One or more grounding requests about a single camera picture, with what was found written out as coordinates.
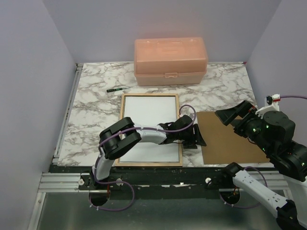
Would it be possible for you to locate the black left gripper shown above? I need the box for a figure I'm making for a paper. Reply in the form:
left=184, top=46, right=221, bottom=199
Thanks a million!
left=176, top=124, right=206, bottom=150

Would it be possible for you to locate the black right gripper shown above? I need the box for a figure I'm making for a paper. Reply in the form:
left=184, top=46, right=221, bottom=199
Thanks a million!
left=215, top=98, right=273, bottom=153

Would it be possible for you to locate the brown cardboard backing sheet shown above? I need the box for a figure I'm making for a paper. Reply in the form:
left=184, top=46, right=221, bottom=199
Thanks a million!
left=197, top=112, right=269, bottom=164

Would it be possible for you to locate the glossy photo print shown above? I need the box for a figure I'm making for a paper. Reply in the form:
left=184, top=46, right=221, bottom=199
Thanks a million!
left=119, top=95, right=181, bottom=163

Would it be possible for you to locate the rectangular picture frame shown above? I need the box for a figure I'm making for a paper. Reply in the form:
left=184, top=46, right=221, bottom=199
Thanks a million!
left=114, top=92, right=183, bottom=168

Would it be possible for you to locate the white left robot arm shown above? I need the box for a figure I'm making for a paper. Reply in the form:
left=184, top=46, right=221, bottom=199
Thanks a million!
left=90, top=115, right=207, bottom=189

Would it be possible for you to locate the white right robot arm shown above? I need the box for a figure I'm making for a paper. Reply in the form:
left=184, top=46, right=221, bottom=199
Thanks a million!
left=215, top=100, right=307, bottom=230

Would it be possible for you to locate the orange translucent plastic toolbox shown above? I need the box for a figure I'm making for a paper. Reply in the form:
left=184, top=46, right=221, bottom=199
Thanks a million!
left=134, top=37, right=208, bottom=86

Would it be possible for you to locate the small green black screwdriver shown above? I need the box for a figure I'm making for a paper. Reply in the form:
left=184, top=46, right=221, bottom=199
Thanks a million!
left=106, top=87, right=130, bottom=93

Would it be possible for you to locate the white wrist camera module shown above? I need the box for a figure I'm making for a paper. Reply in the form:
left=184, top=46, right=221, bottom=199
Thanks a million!
left=265, top=94, right=281, bottom=111

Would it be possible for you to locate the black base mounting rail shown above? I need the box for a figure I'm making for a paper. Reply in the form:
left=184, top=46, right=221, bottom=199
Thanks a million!
left=40, top=166, right=239, bottom=203

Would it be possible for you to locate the aluminium extrusion frame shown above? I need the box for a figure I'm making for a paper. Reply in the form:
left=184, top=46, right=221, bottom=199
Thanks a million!
left=28, top=62, right=280, bottom=230

